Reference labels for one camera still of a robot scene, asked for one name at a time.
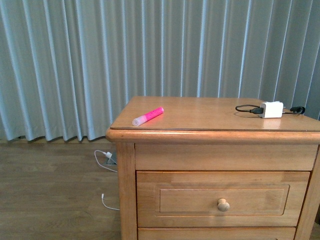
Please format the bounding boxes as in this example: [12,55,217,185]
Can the white charging cable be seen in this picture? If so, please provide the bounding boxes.
[94,149,121,211]

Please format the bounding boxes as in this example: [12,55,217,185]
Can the pink highlighter marker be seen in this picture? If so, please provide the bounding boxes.
[132,107,164,127]

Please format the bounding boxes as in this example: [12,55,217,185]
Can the wooden drawer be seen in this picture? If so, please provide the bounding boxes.
[136,171,310,228]
[138,227,296,240]

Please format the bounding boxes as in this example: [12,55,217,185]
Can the wooden nightstand cabinet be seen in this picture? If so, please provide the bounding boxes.
[106,96,320,240]

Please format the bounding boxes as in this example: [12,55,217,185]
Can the grey floor outlet box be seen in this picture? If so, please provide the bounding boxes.
[106,152,117,166]

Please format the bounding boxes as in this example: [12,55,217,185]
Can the white power adapter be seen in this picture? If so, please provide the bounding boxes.
[259,101,284,119]

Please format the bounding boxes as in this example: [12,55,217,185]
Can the grey pleated curtain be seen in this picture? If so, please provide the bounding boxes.
[0,0,320,141]

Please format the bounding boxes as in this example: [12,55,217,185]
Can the white plug adapter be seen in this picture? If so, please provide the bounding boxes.
[103,152,113,159]

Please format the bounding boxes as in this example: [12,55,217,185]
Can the black usb cable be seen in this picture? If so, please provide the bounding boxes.
[235,104,306,117]

